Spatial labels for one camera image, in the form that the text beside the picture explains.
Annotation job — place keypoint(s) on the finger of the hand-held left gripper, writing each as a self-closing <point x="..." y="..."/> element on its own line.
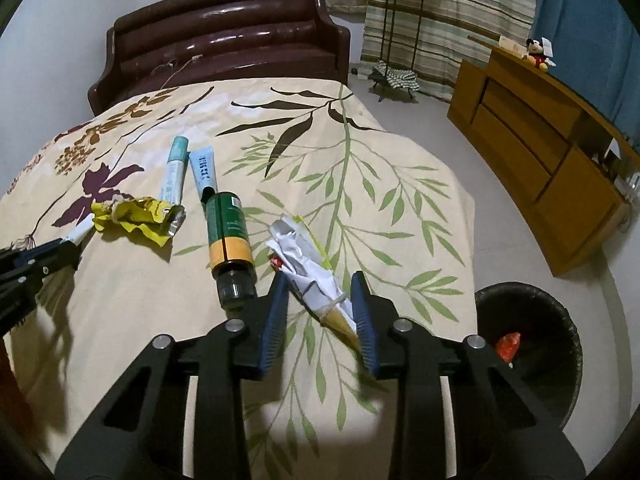
<point x="37" y="251"/>
<point x="60" y="260"/>

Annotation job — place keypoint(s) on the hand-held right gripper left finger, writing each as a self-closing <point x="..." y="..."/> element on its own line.
<point x="272" y="330"/>

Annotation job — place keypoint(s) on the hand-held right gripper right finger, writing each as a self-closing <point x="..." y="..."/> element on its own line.
<point x="367" y="330"/>

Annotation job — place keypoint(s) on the white paper wrapper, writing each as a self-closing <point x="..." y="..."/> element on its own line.
<point x="300" y="260"/>

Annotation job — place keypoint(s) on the yellow wrapper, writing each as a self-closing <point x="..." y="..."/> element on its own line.
<point x="130" y="215"/>

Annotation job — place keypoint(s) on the green bottle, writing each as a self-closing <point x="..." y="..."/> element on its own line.
<point x="227" y="230"/>

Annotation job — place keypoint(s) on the orange plastic bag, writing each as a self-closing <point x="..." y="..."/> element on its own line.
<point x="507" y="347"/>

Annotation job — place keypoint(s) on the teal capped toothpaste tube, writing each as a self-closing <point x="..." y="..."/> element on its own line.
<point x="175" y="160"/>

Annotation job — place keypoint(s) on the light blue tube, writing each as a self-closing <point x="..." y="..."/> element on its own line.
<point x="204" y="170"/>

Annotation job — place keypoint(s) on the black trash bin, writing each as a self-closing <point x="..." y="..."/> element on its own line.
<point x="540" y="385"/>

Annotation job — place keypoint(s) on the floral beige blanket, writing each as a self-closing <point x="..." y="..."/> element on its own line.
<point x="375" y="240"/>

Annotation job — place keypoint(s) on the wooden cabinet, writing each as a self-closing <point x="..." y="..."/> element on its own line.
<point x="565" y="200"/>

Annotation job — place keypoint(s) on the green checked cloth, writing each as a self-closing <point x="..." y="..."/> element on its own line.
<point x="397" y="76"/>

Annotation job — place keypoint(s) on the brown leather headboard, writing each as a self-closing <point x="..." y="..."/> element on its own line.
<point x="225" y="30"/>

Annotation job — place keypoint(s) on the black metal plant stand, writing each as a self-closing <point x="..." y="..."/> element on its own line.
<point x="387" y="25"/>

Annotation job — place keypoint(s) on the white box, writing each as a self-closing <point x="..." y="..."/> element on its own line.
<point x="510" y="45"/>

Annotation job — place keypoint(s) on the mouse plush toy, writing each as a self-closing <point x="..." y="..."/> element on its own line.
<point x="537" y="55"/>

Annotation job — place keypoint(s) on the striped curtain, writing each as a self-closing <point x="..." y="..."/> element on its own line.
<point x="475" y="10"/>

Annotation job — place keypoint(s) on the blue curtain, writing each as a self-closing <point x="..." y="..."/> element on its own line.
<point x="585" y="35"/>

